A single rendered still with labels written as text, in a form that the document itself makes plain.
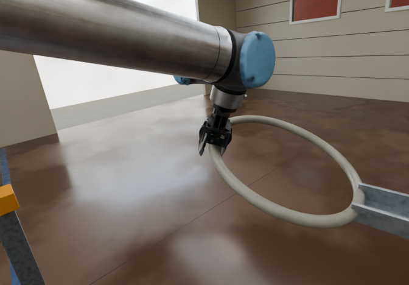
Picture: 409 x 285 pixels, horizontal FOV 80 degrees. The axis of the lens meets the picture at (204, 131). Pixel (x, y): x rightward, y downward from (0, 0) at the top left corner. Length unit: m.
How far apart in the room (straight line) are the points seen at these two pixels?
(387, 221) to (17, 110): 6.12
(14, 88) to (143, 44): 5.93
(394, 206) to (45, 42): 0.85
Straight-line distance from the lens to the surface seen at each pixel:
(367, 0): 7.09
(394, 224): 0.77
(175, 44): 0.34
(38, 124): 6.34
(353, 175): 0.91
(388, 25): 6.94
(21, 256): 1.47
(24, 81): 6.22
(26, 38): 0.31
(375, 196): 0.86
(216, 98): 0.64
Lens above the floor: 1.59
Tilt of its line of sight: 20 degrees down
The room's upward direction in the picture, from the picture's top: 5 degrees counter-clockwise
